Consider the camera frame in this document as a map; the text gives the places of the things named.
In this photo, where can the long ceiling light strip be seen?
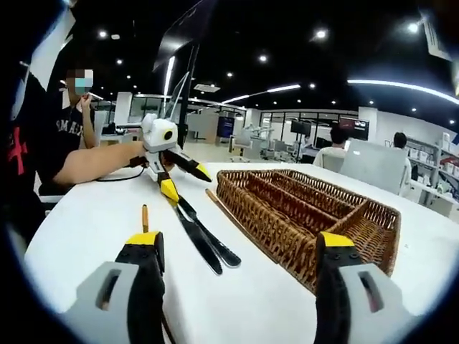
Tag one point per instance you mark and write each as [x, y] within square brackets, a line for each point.
[283, 87]
[394, 85]

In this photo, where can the person's left hand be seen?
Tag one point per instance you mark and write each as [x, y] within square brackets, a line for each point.
[135, 150]

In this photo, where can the dark blue banner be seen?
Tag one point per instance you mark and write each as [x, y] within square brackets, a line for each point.
[226, 127]

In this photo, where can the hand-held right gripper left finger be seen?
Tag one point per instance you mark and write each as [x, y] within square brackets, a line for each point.
[143, 294]

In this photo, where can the white storage shelf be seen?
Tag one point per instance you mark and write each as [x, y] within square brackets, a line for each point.
[430, 156]

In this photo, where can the white monitor back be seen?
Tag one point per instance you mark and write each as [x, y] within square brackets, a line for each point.
[373, 165]

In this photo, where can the brown wicker storage slots tray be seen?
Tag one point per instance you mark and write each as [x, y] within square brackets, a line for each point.
[287, 208]

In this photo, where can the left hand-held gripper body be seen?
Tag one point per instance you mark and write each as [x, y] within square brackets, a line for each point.
[157, 138]

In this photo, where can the dark wall screen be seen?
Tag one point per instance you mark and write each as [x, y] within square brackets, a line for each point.
[355, 125]

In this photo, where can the white ceiling air vent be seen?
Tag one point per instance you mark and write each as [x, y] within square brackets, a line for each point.
[435, 39]

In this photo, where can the group of ceiling spotlights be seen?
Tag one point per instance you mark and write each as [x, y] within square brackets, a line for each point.
[320, 34]

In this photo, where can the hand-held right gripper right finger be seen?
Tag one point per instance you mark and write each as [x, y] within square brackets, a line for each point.
[333, 297]

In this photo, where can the black light stand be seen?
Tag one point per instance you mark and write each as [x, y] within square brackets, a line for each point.
[186, 107]

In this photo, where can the black screen on stand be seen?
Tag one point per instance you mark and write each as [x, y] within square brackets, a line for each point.
[300, 127]

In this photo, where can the brown wooden chopstick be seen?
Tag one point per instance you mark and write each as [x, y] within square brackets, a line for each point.
[145, 218]
[215, 200]

